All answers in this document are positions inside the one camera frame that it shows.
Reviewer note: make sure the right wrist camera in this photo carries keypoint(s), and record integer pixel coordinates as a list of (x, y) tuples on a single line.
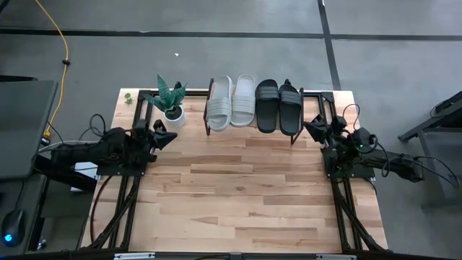
[(338, 124)]

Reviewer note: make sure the grey rubber slide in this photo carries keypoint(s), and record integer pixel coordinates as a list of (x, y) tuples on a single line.
[(243, 104), (219, 108)]

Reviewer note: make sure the grey metal stand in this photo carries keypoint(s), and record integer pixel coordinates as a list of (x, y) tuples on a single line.
[(438, 169)]

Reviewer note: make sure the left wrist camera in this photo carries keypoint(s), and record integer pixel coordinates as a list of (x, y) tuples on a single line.
[(160, 125)]

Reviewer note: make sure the black beam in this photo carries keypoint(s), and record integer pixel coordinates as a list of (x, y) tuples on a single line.
[(65, 177)]

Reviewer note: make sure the black rubber slide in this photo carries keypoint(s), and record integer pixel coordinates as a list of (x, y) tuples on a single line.
[(289, 112), (267, 108)]

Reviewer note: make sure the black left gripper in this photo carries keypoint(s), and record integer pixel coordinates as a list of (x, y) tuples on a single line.
[(149, 144)]

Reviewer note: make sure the white box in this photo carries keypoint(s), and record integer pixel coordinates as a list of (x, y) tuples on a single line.
[(84, 170)]

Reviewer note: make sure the black aluminium rig frame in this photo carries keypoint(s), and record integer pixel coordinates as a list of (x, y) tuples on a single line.
[(144, 93)]

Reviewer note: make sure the snake plant in white pot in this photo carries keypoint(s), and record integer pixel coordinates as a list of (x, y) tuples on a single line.
[(174, 117)]

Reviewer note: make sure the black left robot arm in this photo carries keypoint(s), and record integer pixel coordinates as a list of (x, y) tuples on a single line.
[(90, 151)]

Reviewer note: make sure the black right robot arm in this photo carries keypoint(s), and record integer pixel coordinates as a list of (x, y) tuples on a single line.
[(404, 166)]

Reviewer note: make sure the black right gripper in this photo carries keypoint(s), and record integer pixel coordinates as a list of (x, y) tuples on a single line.
[(337, 139)]

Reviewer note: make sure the wooden shelf with black frame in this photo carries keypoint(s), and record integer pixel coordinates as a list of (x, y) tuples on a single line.
[(204, 119)]

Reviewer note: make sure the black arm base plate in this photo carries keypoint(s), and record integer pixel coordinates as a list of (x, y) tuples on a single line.
[(332, 170), (119, 171)]

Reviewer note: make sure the black computer mouse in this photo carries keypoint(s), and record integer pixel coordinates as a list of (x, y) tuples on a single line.
[(12, 225)]

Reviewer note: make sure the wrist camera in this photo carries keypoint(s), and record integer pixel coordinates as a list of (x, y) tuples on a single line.
[(160, 125), (338, 124)]

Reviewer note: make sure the small green plant sprig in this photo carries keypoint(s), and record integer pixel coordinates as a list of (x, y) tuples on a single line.
[(128, 98)]

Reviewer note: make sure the white bracket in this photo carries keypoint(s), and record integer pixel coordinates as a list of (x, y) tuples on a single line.
[(335, 257), (133, 256)]

